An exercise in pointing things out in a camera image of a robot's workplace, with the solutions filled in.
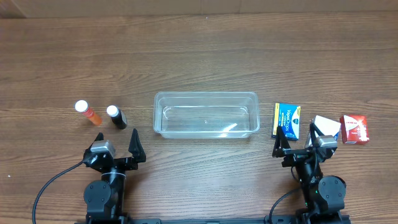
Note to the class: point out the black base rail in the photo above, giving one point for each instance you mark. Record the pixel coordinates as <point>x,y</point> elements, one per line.
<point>211,221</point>

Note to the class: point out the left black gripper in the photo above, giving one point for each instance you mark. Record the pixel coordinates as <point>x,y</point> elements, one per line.
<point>138,152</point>

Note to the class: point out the black bottle white cap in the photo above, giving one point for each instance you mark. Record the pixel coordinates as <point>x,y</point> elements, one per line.
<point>117,116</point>

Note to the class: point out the clear plastic container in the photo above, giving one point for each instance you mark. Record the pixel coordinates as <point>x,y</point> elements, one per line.
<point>206,114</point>

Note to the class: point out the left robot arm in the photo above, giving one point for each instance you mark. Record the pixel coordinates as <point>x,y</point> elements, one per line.
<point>104,198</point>

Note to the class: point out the blue yellow VapoDrops box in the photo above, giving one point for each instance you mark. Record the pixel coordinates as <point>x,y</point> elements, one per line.
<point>287,117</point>

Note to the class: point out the orange tube white cap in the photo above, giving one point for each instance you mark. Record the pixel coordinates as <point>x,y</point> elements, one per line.
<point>82,107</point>

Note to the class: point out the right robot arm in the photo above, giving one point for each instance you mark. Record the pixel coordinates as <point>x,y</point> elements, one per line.
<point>323,195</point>

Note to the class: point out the red white box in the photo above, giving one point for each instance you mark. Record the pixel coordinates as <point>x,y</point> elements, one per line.
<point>354,129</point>

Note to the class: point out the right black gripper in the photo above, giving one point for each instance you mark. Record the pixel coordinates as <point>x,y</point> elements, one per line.
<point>280,147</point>

